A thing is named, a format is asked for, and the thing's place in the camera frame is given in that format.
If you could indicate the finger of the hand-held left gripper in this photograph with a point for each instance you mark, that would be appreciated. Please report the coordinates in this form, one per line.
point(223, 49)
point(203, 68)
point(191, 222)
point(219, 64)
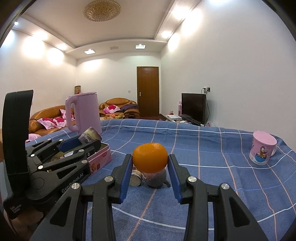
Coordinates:
point(68, 144)
point(92, 147)

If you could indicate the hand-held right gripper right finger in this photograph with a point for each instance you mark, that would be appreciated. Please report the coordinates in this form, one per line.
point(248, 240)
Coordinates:
point(174, 177)

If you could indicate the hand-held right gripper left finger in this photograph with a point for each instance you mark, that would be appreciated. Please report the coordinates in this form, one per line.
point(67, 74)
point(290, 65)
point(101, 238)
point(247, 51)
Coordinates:
point(126, 177)

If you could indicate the pink tin box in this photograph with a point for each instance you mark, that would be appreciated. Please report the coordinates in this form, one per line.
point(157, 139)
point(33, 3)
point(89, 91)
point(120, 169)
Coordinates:
point(101, 157)

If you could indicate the orange mandarin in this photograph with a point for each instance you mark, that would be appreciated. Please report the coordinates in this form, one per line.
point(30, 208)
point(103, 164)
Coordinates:
point(149, 157)

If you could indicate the small dark jar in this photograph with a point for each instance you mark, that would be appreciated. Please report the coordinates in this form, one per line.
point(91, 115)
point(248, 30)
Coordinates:
point(136, 178)

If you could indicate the dark brown water chestnut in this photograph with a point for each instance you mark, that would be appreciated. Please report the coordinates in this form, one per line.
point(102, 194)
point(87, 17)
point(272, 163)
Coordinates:
point(155, 178)

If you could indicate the pink flower pillow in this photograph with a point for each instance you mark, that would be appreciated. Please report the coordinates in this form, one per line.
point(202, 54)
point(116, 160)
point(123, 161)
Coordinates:
point(46, 122)
point(60, 121)
point(111, 108)
point(65, 113)

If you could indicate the brown leather sofa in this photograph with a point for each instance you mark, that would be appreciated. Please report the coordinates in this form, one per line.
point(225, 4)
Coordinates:
point(39, 114)
point(115, 102)

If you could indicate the cluttered coffee table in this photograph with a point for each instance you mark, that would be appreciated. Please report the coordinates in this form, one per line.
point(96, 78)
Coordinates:
point(112, 117)

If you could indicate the pink electric kettle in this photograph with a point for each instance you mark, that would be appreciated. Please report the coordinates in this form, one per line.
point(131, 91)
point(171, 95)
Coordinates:
point(85, 111)

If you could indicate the blue checked tablecloth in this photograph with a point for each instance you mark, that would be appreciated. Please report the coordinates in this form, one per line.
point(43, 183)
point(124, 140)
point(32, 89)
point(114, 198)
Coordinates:
point(208, 150)

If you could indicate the purple cloth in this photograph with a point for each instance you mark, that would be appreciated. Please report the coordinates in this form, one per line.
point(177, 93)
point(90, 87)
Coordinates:
point(129, 107)

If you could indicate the small framed picture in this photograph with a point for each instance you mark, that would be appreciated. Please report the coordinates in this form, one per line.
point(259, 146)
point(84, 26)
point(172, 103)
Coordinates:
point(78, 89)

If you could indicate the dark tv stand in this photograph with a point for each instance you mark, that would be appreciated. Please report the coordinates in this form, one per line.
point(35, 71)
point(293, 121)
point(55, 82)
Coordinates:
point(192, 120)

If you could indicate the flat white box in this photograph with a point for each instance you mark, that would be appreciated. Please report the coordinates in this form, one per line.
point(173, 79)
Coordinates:
point(174, 117)

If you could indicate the tall pink box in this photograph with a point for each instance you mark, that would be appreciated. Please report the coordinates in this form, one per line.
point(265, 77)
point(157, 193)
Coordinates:
point(179, 107)

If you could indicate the black television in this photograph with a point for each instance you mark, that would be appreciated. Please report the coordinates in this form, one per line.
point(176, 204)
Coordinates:
point(193, 107)

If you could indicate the brown wooden door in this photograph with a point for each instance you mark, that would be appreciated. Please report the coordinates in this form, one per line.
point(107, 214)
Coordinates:
point(148, 92)

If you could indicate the pink cartoon cup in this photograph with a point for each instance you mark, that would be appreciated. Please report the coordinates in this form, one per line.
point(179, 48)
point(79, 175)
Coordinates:
point(262, 148)

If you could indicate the square recessed ceiling light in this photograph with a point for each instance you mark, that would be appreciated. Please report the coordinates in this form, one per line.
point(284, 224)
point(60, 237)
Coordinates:
point(89, 51)
point(140, 46)

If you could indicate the round crystal ceiling lamp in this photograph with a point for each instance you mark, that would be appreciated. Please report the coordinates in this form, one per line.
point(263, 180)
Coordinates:
point(101, 10)

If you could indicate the wall socket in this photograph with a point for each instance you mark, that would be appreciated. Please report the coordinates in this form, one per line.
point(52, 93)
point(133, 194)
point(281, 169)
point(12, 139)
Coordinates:
point(207, 89)

